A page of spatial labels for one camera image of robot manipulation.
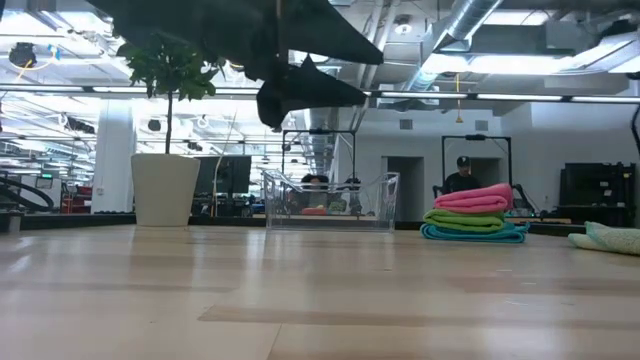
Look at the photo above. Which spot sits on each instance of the person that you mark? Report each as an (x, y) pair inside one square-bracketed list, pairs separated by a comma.
[(460, 182), (314, 181)]

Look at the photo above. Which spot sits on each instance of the black rectangular frame stand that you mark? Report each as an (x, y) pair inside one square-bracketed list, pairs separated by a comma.
[(475, 136), (325, 131)]

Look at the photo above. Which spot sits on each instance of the mint microfiber towel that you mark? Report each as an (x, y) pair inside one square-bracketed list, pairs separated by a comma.
[(610, 240)]

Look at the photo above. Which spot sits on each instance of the blue microfiber towel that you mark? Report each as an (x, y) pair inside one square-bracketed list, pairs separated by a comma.
[(475, 237)]

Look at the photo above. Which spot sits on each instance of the background black robot arm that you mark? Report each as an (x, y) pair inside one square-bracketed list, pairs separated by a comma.
[(522, 192)]

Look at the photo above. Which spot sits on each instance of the black ceiling camera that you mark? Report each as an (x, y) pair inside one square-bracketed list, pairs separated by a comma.
[(22, 55)]

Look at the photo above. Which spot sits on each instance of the white column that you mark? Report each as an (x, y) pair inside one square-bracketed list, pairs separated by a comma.
[(114, 160)]

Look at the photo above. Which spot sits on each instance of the black cabinet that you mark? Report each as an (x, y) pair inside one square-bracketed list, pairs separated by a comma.
[(597, 190)]

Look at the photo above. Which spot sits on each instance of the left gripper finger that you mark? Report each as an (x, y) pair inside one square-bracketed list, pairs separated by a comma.
[(300, 95), (325, 35)]

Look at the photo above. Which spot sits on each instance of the pink microfiber towel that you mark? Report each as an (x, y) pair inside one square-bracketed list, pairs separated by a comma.
[(475, 200)]

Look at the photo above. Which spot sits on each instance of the white plant pot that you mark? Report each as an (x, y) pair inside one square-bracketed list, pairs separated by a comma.
[(165, 190)]

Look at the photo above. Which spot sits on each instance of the black aluminium table frame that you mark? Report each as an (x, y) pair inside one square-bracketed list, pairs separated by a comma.
[(75, 220)]

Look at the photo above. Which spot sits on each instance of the black monitor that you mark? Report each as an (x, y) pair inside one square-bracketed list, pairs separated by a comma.
[(235, 175)]

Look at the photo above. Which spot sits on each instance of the clear plastic bin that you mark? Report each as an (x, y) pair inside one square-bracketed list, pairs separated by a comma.
[(370, 205)]

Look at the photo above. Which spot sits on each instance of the green leafy plant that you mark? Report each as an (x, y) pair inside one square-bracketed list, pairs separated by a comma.
[(165, 70)]

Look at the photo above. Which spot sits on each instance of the green microfiber towel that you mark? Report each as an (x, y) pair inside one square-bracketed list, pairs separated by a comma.
[(465, 222)]

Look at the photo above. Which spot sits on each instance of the silver ribbed ventilation duct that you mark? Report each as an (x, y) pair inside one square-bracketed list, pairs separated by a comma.
[(470, 17), (325, 140)]

